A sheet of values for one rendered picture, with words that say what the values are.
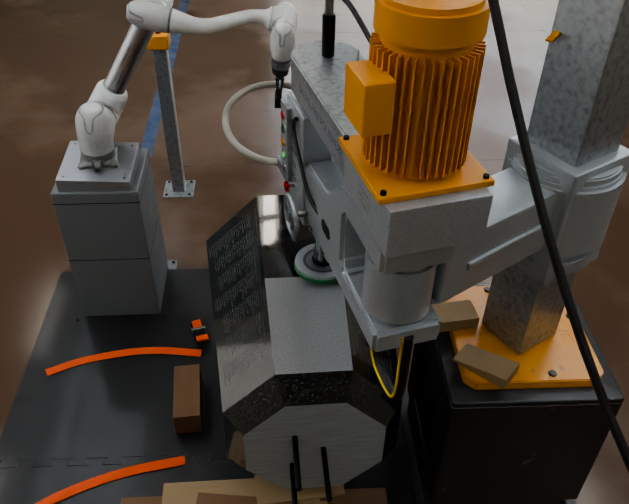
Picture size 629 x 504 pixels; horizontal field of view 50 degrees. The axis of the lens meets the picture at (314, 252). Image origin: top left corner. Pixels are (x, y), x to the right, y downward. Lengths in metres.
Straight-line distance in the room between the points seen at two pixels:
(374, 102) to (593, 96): 0.74
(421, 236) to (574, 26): 0.73
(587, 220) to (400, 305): 0.65
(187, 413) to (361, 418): 1.01
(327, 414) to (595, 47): 1.36
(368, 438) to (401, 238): 1.09
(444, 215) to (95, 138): 2.06
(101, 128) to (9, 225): 1.56
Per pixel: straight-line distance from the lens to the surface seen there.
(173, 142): 4.42
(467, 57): 1.44
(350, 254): 1.98
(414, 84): 1.41
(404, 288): 1.74
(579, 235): 2.14
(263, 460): 2.49
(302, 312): 2.46
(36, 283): 4.12
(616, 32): 1.89
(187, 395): 3.16
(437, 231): 1.54
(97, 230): 3.40
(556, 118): 2.04
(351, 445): 2.46
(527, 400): 2.45
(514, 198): 1.97
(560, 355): 2.57
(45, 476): 3.21
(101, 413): 3.34
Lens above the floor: 2.57
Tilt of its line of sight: 39 degrees down
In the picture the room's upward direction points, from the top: 1 degrees clockwise
